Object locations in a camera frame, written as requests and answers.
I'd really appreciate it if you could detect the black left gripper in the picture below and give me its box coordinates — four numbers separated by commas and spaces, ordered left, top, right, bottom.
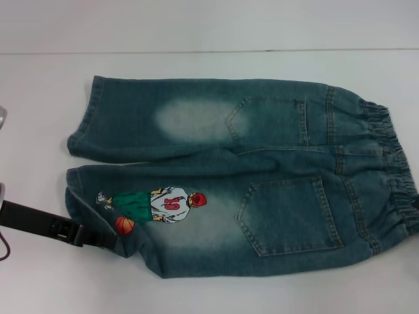
1, 200, 118, 259

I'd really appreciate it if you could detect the blue denim shorts basketball print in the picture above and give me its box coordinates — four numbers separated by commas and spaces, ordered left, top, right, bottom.
64, 75, 419, 279

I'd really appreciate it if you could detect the dark left wrist cable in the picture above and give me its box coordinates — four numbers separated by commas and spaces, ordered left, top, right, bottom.
0, 230, 11, 263

